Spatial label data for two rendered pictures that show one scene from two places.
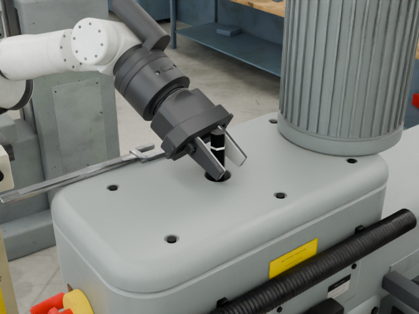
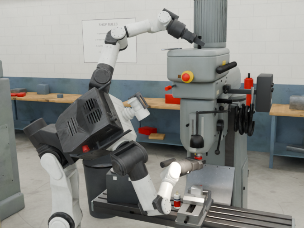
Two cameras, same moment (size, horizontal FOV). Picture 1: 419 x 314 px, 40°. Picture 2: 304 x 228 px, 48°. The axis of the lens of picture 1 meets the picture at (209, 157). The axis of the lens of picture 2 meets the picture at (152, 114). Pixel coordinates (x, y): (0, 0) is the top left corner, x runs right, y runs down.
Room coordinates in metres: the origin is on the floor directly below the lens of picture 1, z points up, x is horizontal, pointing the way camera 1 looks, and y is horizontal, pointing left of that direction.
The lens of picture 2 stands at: (-0.81, 1.20, 1.94)
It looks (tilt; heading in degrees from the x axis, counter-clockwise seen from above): 12 degrees down; 329
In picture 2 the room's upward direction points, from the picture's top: 1 degrees counter-clockwise
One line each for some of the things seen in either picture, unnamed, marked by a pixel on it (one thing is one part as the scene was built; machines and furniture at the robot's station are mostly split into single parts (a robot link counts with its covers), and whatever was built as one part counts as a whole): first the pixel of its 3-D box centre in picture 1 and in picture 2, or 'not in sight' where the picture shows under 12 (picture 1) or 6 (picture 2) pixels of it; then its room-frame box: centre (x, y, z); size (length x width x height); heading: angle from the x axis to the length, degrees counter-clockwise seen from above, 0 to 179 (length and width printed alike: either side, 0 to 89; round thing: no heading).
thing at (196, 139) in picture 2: not in sight; (197, 140); (0.53, 0.14, 1.44); 0.07 x 0.07 x 0.06
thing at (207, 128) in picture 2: not in sight; (199, 123); (0.71, -0.02, 1.47); 0.21 x 0.19 x 0.32; 37
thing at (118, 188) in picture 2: not in sight; (125, 184); (1.07, 0.29, 1.03); 0.22 x 0.12 x 0.20; 48
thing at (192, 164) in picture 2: not in sight; (187, 165); (0.68, 0.08, 1.24); 0.13 x 0.12 x 0.10; 12
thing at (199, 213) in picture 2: not in sight; (195, 202); (0.69, 0.02, 0.99); 0.35 x 0.15 x 0.11; 128
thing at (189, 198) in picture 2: not in sight; (194, 199); (0.68, 0.04, 1.02); 0.12 x 0.06 x 0.04; 38
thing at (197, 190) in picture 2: not in sight; (196, 192); (0.71, -0.01, 1.05); 0.06 x 0.05 x 0.06; 38
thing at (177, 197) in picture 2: not in sight; (177, 199); (0.79, 0.08, 0.99); 0.04 x 0.04 x 0.11
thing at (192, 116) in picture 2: not in sight; (193, 132); (0.64, 0.08, 1.45); 0.04 x 0.04 x 0.21; 37
